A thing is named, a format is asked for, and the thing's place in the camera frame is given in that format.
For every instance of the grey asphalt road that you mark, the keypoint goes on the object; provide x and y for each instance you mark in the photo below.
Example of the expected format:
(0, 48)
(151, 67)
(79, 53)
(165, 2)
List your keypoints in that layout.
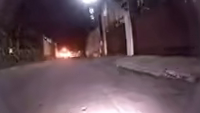
(73, 87)

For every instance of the building with pale pillars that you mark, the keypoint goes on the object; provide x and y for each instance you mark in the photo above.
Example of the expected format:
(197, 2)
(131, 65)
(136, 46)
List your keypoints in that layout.
(146, 33)

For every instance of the grey concrete pavement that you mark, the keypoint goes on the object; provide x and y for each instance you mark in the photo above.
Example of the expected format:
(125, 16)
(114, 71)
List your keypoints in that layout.
(155, 65)

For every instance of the dark bushes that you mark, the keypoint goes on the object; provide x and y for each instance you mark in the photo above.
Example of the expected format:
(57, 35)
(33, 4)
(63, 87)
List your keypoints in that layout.
(14, 49)

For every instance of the pale wall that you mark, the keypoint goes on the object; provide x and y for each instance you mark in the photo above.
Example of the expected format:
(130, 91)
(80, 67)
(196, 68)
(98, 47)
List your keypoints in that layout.
(48, 47)

